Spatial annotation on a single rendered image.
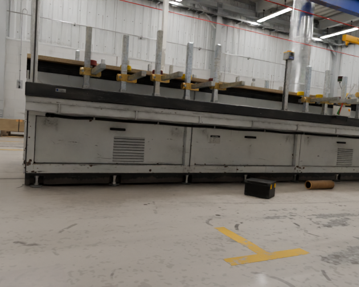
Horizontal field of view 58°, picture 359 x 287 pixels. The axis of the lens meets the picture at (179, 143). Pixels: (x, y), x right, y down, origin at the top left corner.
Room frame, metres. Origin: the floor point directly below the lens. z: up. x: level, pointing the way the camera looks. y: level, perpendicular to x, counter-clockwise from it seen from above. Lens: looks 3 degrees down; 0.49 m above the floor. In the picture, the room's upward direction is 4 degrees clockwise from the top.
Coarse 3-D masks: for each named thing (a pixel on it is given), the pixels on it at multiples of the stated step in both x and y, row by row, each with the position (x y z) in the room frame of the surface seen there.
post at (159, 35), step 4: (160, 32) 2.35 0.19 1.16; (160, 36) 2.35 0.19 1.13; (160, 40) 2.35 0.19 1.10; (156, 44) 2.37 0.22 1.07; (160, 44) 2.35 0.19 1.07; (156, 48) 2.36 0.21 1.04; (160, 48) 2.35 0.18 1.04; (156, 52) 2.36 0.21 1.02; (160, 52) 2.35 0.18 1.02; (156, 56) 2.36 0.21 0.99; (160, 56) 2.35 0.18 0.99; (156, 60) 2.35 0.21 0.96; (160, 60) 2.35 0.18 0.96; (156, 64) 2.35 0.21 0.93; (160, 64) 2.35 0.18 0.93; (156, 68) 2.34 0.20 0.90; (160, 68) 2.36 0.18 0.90; (156, 72) 2.34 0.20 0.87; (160, 72) 2.36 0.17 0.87; (156, 84) 2.35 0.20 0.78; (156, 88) 2.35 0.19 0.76; (156, 92) 2.35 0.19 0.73
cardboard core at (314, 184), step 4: (328, 180) 3.04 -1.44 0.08; (308, 184) 2.97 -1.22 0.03; (312, 184) 2.89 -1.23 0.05; (316, 184) 2.92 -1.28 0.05; (320, 184) 2.94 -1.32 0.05; (324, 184) 2.96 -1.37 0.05; (328, 184) 2.98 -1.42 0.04; (332, 184) 3.01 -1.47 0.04; (308, 188) 2.92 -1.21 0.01; (312, 188) 2.92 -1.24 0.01; (316, 188) 2.94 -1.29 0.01; (320, 188) 2.97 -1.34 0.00
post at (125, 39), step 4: (124, 36) 2.23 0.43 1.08; (128, 36) 2.25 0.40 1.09; (124, 40) 2.23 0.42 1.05; (128, 40) 2.25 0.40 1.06; (124, 44) 2.24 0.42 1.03; (128, 44) 2.25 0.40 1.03; (124, 48) 2.24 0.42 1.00; (124, 52) 2.24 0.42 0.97; (124, 56) 2.24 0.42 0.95; (124, 60) 2.24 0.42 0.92; (124, 64) 2.24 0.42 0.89; (124, 68) 2.24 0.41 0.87; (124, 72) 2.24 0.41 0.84; (120, 84) 2.25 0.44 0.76; (124, 84) 2.24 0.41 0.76; (120, 88) 2.25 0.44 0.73; (124, 88) 2.24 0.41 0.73
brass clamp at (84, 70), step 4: (80, 68) 2.11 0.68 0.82; (84, 68) 2.12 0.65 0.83; (88, 68) 2.13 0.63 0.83; (92, 68) 2.14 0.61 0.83; (80, 72) 2.11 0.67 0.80; (84, 72) 2.12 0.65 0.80; (88, 72) 2.13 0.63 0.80; (100, 72) 2.16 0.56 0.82; (92, 76) 2.18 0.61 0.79; (96, 76) 2.17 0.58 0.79; (100, 76) 2.16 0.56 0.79
